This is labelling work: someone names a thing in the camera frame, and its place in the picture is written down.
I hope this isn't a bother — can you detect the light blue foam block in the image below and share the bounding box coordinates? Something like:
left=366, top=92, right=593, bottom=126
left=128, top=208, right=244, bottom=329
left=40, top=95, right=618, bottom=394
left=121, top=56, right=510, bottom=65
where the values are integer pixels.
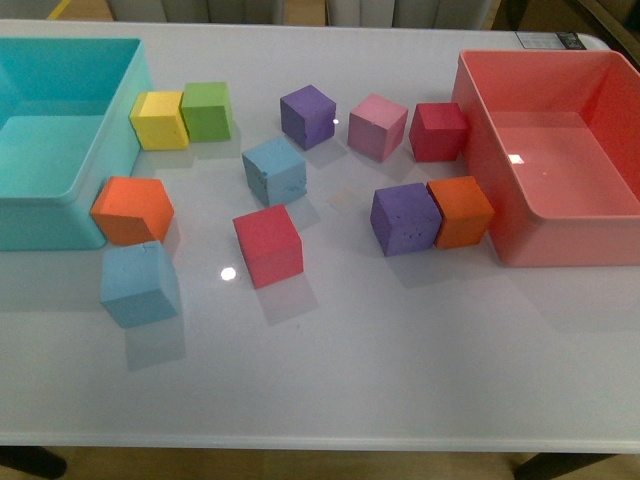
left=100, top=241, right=181, bottom=329
left=242, top=136, right=307, bottom=207

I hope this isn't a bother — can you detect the red foam block front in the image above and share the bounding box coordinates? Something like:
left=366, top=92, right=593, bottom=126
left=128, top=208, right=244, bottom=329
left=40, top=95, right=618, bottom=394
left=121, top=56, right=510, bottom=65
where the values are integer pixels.
left=233, top=204, right=304, bottom=289

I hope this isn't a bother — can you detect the purple foam block front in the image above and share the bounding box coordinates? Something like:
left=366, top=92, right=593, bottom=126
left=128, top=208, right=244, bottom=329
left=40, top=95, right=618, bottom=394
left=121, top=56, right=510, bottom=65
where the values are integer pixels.
left=370, top=183, right=442, bottom=256

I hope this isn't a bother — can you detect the purple foam block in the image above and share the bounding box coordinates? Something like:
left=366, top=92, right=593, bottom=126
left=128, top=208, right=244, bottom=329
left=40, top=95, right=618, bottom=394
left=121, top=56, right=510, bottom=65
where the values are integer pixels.
left=280, top=85, right=336, bottom=150
left=370, top=183, right=442, bottom=256

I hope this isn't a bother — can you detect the purple foam block back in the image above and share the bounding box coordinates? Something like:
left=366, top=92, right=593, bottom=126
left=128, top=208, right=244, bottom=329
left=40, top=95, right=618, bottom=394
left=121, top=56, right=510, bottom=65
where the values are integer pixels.
left=280, top=85, right=336, bottom=150

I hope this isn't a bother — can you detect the pink foam block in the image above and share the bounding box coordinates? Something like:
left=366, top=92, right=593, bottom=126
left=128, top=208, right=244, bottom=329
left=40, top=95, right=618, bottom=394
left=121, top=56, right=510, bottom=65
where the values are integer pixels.
left=347, top=94, right=408, bottom=162

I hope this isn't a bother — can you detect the orange foam block right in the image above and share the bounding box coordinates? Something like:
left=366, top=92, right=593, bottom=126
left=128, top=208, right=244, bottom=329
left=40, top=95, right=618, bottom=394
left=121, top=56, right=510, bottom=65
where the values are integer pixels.
left=426, top=176, right=495, bottom=249

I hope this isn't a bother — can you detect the dark red foam block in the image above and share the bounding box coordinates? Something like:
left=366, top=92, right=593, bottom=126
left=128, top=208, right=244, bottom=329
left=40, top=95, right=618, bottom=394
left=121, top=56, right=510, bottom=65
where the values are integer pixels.
left=409, top=102, right=468, bottom=163

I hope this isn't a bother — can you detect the green foam block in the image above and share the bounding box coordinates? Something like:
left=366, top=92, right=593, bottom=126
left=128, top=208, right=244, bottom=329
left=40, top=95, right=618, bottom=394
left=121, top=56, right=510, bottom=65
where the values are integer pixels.
left=181, top=82, right=233, bottom=142

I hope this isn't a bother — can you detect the orange foam block near bin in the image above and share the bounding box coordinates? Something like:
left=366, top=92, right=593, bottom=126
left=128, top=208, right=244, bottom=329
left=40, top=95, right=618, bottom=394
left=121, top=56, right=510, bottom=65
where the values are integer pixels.
left=90, top=176, right=174, bottom=246

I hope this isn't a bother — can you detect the yellow foam block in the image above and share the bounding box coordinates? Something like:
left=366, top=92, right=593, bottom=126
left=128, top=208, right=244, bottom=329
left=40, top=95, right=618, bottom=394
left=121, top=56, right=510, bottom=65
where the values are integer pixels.
left=129, top=91, right=189, bottom=151

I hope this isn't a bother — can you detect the pink plastic bin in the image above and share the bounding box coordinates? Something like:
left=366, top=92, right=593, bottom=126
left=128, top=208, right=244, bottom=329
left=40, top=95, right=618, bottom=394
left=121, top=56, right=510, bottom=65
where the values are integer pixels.
left=452, top=50, right=639, bottom=267

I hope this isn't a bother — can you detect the turquoise plastic bin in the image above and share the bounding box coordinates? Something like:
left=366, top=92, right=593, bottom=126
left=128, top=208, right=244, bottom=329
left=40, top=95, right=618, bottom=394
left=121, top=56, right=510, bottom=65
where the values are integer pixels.
left=1, top=37, right=152, bottom=251

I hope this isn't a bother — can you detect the table label sticker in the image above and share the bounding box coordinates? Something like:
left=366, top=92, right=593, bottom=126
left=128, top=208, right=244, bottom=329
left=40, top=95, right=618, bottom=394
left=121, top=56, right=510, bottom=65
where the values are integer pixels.
left=516, top=31, right=586, bottom=50

